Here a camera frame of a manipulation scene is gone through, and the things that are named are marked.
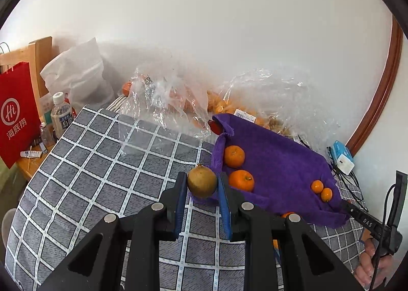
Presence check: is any green brown round fruit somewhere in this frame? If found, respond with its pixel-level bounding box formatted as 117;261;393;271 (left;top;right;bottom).
187;164;217;199

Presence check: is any person right hand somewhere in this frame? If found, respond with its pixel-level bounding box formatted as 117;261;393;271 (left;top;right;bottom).
353;238;393;288

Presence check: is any orange mandarin front left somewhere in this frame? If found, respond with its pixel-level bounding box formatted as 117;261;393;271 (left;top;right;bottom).
228;169;255;192

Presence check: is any orange mandarin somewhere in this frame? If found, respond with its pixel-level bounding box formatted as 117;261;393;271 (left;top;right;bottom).
228;169;255;192
223;145;246;169
282;212;295;219

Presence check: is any orange mandarin top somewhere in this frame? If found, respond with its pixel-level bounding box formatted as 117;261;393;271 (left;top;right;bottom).
282;212;295;219

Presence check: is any orange mandarin far left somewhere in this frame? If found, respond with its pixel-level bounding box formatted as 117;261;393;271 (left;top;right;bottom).
223;145;246;169

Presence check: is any purple towel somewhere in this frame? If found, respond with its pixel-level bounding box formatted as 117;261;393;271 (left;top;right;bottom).
204;114;349;229

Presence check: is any orange kumquat right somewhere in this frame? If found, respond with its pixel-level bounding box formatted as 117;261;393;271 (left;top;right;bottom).
320;188;333;203

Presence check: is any orange kumquat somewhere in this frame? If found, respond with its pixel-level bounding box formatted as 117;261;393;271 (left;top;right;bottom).
311;180;324;194
320;188;333;203

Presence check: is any orange kumquat middle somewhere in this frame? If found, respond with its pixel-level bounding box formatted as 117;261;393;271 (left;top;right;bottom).
311;180;324;194

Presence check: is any white blue charger box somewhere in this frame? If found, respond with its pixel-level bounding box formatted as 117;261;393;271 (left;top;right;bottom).
330;141;355;175

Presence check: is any grey checked blanket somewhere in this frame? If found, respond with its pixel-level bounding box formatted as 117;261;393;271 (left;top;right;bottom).
5;105;364;290

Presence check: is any small red tomato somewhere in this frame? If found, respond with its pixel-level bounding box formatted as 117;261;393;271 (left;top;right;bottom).
208;120;224;136

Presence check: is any clear plastic bag left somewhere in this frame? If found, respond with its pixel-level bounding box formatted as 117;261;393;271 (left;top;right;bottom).
119;61;216;144

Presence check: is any clear plastic bag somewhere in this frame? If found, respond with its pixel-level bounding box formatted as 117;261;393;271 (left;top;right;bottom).
119;61;216;144
208;68;340;154

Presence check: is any clear plastic bag right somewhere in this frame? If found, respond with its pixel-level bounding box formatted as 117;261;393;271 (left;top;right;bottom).
208;68;340;154

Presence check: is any plastic water bottle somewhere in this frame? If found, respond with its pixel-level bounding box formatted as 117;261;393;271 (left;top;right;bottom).
50;91;74;139

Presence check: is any red paper bag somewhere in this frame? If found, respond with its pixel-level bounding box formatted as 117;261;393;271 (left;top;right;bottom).
0;62;40;168

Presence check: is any white plastic bag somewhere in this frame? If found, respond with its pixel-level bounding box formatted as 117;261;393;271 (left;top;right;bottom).
40;38;115;112

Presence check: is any wooden chair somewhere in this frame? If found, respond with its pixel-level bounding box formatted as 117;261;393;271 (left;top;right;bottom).
1;36;53;117

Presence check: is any black cable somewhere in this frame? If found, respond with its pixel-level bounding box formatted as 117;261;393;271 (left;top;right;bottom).
326;145;398;291

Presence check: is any wooden door frame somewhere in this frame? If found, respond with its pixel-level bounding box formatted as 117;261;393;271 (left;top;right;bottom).
347;16;403;156

